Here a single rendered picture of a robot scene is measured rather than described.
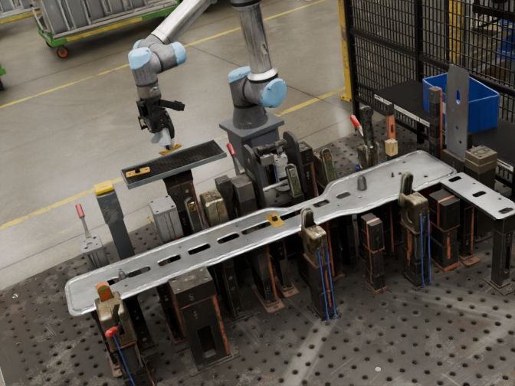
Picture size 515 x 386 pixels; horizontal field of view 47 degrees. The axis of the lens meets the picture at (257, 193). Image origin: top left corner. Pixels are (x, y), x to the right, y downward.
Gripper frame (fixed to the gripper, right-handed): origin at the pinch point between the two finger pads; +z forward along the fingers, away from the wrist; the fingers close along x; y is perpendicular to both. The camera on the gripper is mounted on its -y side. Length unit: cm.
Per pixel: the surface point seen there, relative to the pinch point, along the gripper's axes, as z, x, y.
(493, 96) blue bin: 8, 76, -92
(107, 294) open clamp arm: 16, 29, 53
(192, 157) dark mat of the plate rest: 7.1, 3.3, -6.0
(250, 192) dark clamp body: 19.0, 24.5, -11.3
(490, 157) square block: 18, 86, -67
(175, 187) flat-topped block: 15.0, 1.8, 3.7
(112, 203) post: 12.9, -7.8, 24.2
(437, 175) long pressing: 23, 73, -57
